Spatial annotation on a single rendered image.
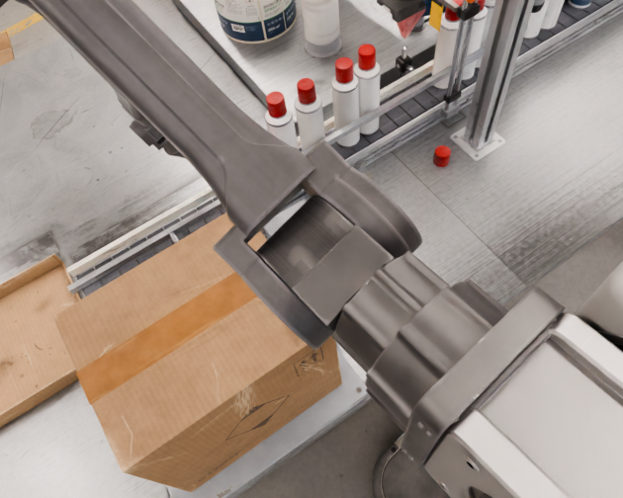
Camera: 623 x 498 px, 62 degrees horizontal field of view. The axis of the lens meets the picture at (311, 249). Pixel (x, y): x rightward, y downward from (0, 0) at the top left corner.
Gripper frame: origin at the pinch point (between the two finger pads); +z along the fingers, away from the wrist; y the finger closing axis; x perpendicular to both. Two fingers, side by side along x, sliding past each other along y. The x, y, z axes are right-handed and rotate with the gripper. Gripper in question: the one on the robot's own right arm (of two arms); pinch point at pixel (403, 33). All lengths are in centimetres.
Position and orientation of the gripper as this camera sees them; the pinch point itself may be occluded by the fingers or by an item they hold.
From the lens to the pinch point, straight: 117.2
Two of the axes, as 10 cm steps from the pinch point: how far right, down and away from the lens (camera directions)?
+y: -8.3, 5.2, -2.1
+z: 1.0, 5.0, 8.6
